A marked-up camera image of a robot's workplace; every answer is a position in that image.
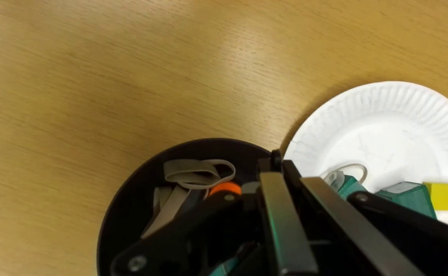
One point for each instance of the small teal cube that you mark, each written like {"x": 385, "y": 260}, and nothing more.
{"x": 345, "y": 186}

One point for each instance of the large teal cube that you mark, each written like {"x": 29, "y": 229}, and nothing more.
{"x": 409, "y": 195}

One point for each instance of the yellow block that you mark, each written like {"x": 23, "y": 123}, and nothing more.
{"x": 437, "y": 195}

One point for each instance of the white paper plate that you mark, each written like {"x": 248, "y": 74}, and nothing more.
{"x": 395, "y": 129}

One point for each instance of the grey rubber band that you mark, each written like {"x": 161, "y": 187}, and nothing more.
{"x": 337, "y": 175}

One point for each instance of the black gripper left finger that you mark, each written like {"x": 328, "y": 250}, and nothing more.
{"x": 291, "y": 252}

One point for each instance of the red block in bowl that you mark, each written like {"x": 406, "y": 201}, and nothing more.
{"x": 225, "y": 187}

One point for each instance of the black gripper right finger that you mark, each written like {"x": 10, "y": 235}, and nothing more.
{"x": 379, "y": 252}

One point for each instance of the black bowl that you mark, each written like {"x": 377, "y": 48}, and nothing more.
{"x": 132, "y": 206}

